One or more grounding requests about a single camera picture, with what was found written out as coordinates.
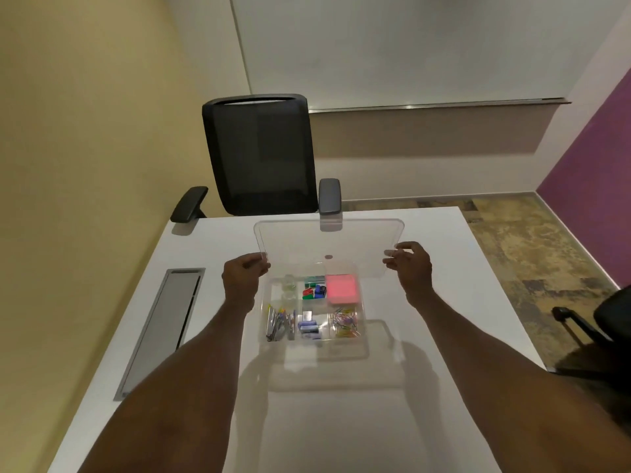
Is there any person's left hand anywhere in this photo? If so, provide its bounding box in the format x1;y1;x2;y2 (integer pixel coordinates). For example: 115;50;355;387
221;252;272;313

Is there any person's right hand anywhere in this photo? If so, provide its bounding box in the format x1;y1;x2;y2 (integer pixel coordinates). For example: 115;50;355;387
383;241;434;308

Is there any clear plastic lid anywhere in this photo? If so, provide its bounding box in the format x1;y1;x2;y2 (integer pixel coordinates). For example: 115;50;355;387
253;219;406;281

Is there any person's right forearm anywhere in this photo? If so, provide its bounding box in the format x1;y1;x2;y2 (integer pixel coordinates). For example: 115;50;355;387
407;291;631;473

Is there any person's left forearm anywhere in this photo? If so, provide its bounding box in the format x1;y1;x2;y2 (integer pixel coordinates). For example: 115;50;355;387
79;300;262;473

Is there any pile of colourful binder clips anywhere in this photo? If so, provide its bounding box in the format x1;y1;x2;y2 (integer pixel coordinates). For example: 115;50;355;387
301;276;328;301

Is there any pink sticky note pad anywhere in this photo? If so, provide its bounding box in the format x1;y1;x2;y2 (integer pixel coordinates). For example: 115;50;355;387
325;274;362;305

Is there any silver stapler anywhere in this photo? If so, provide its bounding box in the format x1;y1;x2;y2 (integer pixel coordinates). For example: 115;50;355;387
266;305;296;342

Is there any pile of colourful paper clips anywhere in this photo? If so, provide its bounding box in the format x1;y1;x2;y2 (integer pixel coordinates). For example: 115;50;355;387
329;308;360;337

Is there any clear plastic organizer box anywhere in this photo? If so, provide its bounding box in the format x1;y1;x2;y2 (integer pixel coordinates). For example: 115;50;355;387
256;263;371;363

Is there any black mesh office chair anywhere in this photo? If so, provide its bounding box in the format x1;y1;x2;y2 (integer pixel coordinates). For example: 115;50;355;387
170;94;343;223

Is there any grey table cable cover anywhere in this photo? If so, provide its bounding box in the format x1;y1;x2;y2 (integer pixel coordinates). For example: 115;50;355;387
113;268;206;402

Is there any metal board tray rail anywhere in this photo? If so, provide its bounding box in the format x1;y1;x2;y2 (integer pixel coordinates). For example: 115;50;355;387
309;97;572;113

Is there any white wall board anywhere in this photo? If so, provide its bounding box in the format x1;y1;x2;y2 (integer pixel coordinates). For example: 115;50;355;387
230;0;631;112

